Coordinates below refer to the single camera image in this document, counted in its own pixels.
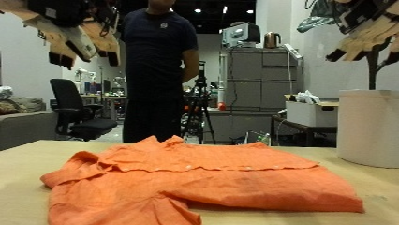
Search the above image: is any orange button-up shirt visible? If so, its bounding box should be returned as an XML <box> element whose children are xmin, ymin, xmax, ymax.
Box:
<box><xmin>40</xmin><ymin>134</ymin><xmax>366</xmax><ymax>225</ymax></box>

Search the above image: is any white power strip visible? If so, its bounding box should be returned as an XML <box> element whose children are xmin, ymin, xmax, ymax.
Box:
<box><xmin>283</xmin><ymin>43</ymin><xmax>305</xmax><ymax>60</ymax></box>

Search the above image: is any black office chair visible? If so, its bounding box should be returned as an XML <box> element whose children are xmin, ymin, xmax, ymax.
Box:
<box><xmin>49</xmin><ymin>78</ymin><xmax>118</xmax><ymax>143</ymax></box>

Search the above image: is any person in dark T-shirt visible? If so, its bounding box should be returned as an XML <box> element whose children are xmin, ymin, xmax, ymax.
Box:
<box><xmin>120</xmin><ymin>0</ymin><xmax>202</xmax><ymax>143</ymax></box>

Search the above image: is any wooden office desk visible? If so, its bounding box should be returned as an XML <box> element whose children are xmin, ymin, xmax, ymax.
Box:
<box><xmin>80</xmin><ymin>93</ymin><xmax>129</xmax><ymax>121</ymax></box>

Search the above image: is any copper kettle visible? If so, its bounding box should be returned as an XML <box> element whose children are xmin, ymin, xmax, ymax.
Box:
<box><xmin>263</xmin><ymin>31</ymin><xmax>283</xmax><ymax>50</ymax></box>

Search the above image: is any white plastic bag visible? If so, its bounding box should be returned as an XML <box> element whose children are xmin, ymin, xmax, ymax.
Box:
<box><xmin>294</xmin><ymin>90</ymin><xmax>322</xmax><ymax>105</ymax></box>

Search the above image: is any brown cushion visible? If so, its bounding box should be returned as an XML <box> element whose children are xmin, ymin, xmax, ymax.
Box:
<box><xmin>0</xmin><ymin>96</ymin><xmax>48</xmax><ymax>116</ymax></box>

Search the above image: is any white storage box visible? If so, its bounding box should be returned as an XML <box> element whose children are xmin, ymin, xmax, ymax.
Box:
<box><xmin>285</xmin><ymin>100</ymin><xmax>340</xmax><ymax>128</ymax></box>

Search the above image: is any white round planter pot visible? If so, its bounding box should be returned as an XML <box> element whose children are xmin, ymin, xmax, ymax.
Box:
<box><xmin>335</xmin><ymin>89</ymin><xmax>399</xmax><ymax>169</ymax></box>

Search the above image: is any grey boxy monitor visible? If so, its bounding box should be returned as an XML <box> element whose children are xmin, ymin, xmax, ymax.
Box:
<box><xmin>221</xmin><ymin>22</ymin><xmax>262</xmax><ymax>49</ymax></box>

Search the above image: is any grey drawer cabinet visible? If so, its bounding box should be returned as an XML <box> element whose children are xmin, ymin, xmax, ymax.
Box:
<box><xmin>223</xmin><ymin>46</ymin><xmax>305</xmax><ymax>112</ymax></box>

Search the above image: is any grey sofa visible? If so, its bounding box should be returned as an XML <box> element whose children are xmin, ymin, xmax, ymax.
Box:
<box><xmin>0</xmin><ymin>110</ymin><xmax>60</xmax><ymax>152</ymax></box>

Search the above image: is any dark side table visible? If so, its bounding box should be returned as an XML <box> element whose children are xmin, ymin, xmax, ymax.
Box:
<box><xmin>270</xmin><ymin>114</ymin><xmax>339</xmax><ymax>148</ymax></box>

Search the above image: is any green plastic bottle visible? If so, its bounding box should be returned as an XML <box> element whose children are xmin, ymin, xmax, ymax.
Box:
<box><xmin>257</xmin><ymin>132</ymin><xmax>271</xmax><ymax>147</ymax></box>

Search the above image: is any black camera tripod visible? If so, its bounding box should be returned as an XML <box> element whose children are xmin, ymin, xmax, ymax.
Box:
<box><xmin>181</xmin><ymin>60</ymin><xmax>217</xmax><ymax>145</ymax></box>

